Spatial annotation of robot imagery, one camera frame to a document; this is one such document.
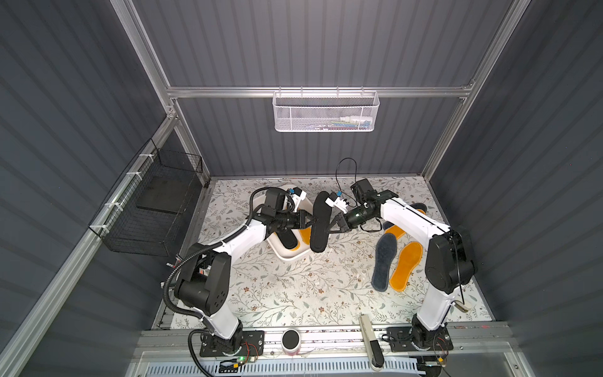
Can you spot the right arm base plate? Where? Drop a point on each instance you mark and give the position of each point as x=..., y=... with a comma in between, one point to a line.
x=416, y=338

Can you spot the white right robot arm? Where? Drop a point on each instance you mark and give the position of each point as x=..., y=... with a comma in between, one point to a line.
x=449, y=253

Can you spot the white black handheld scraper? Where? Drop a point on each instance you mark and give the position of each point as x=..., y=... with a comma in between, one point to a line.
x=374, y=351

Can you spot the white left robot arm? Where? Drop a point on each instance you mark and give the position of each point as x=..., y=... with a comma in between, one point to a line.
x=198, y=285

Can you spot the black wire side basket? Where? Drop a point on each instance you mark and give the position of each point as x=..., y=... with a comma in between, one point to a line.
x=154, y=204

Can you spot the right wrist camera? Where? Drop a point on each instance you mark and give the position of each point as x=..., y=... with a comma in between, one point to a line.
x=336, y=200

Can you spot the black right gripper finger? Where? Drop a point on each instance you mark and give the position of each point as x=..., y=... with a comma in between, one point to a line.
x=338, y=216
x=338, y=226

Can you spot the white wire wall basket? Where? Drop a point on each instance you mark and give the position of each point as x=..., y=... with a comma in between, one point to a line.
x=325, y=111

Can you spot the black insole back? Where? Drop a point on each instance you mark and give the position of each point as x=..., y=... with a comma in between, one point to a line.
x=320, y=229

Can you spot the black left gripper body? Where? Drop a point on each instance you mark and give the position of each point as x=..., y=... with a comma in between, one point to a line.
x=301, y=219

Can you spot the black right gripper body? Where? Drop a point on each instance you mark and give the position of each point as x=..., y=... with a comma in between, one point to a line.
x=341, y=220

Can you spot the black insole front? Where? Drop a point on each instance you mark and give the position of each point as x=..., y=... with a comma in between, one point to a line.
x=288, y=239

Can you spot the black insole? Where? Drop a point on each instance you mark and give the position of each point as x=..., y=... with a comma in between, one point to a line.
x=320, y=229
x=288, y=239

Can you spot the white plastic storage box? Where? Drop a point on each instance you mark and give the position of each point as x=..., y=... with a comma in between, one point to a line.
x=280, y=199

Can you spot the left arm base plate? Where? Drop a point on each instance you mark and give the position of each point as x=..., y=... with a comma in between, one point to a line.
x=243, y=343

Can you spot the orange insole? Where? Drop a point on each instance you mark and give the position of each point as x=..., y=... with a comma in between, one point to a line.
x=305, y=235
x=389, y=228
x=409, y=258

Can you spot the grey fleece insole front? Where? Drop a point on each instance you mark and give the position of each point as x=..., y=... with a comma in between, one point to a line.
x=385, y=252

